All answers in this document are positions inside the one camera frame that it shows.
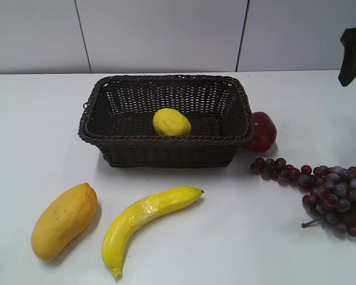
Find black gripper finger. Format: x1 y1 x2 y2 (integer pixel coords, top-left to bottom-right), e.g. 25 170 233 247
338 27 356 87

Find yellow lemon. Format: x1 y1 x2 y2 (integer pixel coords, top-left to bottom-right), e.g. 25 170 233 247
152 108 192 136

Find dark woven rectangular basket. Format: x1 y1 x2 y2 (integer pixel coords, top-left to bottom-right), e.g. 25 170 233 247
78 75 254 168

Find red apple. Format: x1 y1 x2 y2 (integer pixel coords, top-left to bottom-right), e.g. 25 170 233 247
244 112 277 153

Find purple grape bunch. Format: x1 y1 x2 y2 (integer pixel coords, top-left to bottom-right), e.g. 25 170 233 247
250 157 356 238

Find yellow banana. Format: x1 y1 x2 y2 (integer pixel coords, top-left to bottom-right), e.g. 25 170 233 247
101 186 204 280

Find orange yellow mango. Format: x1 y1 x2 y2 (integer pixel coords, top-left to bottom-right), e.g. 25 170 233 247
31 182 98 261

